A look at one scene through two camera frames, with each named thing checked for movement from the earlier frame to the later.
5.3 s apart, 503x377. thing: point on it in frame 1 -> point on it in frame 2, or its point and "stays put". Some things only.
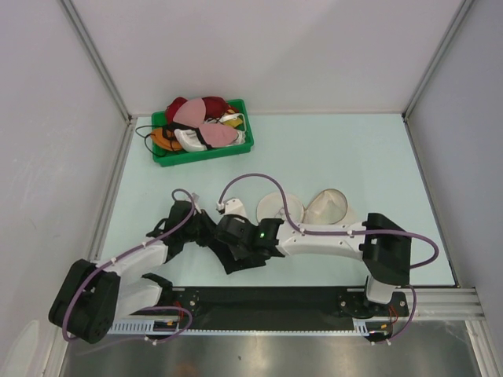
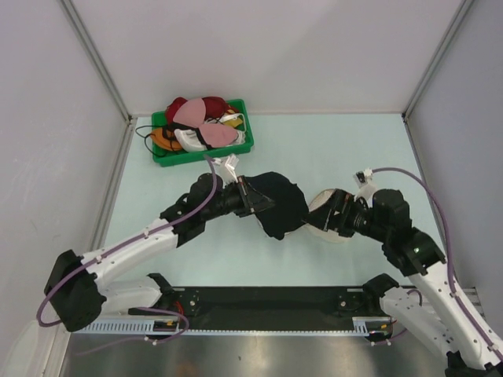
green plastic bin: (166, 158) stays put
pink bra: (191, 114) stays put
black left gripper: (193, 217) -> (255, 200)
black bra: (207, 237) -> (290, 207)
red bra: (215, 107) stays put
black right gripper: (237, 252) -> (340, 201)
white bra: (190, 140) stays put
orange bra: (166, 138) stays put
